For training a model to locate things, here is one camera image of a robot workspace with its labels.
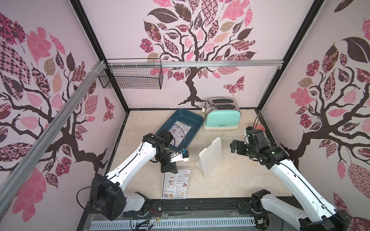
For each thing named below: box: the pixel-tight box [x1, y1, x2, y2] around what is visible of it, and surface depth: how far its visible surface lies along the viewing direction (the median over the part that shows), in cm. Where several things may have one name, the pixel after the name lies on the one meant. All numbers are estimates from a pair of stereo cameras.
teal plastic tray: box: [168, 108, 204, 153], surface depth 112 cm
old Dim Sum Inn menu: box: [161, 168, 192, 200], surface depth 78 cm
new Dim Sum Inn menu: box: [168, 119, 192, 148], surface depth 109 cm
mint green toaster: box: [202, 97, 242, 131], surface depth 102 cm
